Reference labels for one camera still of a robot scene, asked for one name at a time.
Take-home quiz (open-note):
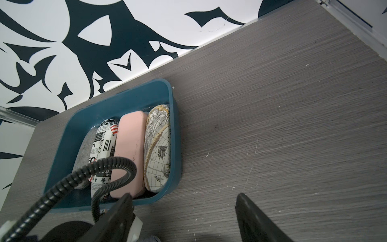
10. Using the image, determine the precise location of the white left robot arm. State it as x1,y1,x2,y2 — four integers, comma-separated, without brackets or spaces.
15,215,160,242

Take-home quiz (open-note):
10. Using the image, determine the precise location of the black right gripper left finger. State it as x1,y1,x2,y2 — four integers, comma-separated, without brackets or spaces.
78,193,135,242

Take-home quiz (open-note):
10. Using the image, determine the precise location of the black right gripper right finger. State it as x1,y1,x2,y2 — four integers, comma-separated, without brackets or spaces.
235,193,292,242

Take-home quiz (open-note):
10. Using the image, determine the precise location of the text print glasses case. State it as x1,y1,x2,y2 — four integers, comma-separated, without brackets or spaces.
89,119,119,197

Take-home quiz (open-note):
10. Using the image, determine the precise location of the map print glasses case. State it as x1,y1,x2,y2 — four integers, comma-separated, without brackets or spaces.
144,104,171,193

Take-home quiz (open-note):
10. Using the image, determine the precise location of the pink glasses case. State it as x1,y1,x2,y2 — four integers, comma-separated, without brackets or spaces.
110,111,147,199

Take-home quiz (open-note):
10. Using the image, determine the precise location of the aluminium frame corner post left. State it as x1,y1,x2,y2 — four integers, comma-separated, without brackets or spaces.
0,106,40,128

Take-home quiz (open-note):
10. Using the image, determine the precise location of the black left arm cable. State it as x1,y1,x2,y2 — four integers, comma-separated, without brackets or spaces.
0,156,137,242

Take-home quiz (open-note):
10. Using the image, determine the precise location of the teal plastic storage box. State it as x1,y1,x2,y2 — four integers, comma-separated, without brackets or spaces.
43,79,182,206

